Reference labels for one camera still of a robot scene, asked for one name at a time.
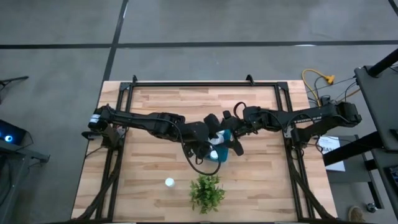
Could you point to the white paper sheet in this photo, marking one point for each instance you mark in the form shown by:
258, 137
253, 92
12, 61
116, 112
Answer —
335, 158

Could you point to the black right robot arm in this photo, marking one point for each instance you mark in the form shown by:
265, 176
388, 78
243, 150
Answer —
304, 116

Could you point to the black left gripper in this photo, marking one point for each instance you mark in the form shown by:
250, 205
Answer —
199, 133

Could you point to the potted green artificial plant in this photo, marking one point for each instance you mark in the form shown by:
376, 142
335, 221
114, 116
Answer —
206, 193

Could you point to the black power strip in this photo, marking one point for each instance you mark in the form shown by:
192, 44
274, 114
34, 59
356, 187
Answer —
325, 99

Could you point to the grey metal desk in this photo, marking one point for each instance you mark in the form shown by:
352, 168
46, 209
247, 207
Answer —
18, 154

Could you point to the black tripod leg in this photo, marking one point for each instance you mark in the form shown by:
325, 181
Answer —
15, 79

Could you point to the black caster wheel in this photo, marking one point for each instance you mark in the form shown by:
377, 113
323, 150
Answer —
371, 207

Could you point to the black metal table frame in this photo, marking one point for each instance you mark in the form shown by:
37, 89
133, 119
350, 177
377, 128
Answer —
202, 84

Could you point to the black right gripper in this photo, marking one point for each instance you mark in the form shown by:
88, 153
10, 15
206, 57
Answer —
237, 129

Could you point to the black equipment cart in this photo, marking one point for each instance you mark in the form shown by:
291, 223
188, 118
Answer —
379, 102

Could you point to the person's shoe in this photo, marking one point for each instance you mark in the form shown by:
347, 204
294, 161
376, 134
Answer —
356, 214

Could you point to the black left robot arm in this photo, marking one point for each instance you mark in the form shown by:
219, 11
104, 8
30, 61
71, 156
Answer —
146, 123

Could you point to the black computer with blue light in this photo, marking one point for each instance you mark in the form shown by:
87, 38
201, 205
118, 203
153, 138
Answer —
12, 132

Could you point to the teal plastic basket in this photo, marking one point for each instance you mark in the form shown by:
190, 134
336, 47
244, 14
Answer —
223, 153

